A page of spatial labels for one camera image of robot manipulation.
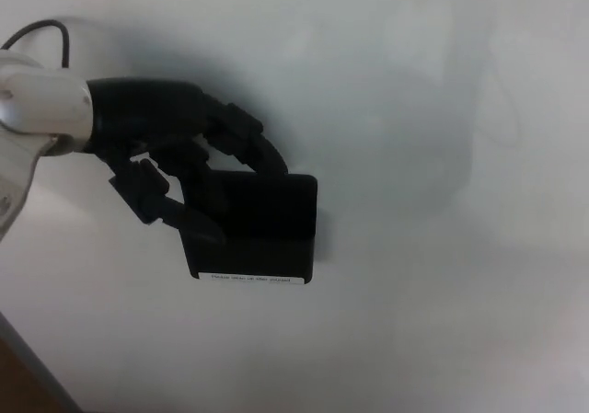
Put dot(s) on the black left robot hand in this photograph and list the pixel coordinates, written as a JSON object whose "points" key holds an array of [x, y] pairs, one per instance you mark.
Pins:
{"points": [[147, 109]]}

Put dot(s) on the black magnetic marker holder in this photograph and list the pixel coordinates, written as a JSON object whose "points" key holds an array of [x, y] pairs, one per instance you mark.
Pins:
{"points": [[271, 233]]}

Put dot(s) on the white whiteboard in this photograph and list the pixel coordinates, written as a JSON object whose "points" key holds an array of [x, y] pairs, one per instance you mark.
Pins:
{"points": [[414, 109]]}

